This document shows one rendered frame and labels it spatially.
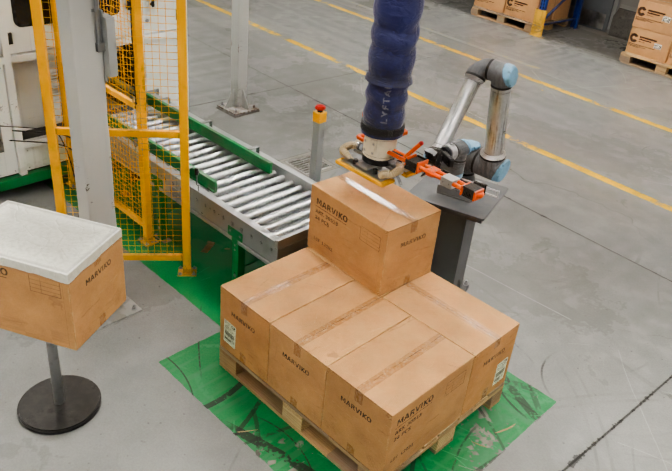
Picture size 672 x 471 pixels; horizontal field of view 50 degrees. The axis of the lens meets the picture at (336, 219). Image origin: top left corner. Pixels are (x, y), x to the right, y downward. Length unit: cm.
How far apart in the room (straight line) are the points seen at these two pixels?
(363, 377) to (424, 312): 61
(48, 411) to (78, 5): 198
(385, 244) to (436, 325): 48
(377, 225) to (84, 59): 166
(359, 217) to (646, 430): 192
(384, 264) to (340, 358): 58
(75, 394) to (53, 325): 76
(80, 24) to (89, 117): 48
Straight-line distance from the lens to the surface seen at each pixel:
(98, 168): 401
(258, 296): 369
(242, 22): 707
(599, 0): 1247
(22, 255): 324
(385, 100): 352
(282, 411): 378
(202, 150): 518
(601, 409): 432
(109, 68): 380
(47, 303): 324
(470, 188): 337
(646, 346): 492
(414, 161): 356
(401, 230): 362
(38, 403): 398
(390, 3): 339
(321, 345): 341
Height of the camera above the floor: 275
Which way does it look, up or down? 30 degrees down
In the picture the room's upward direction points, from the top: 6 degrees clockwise
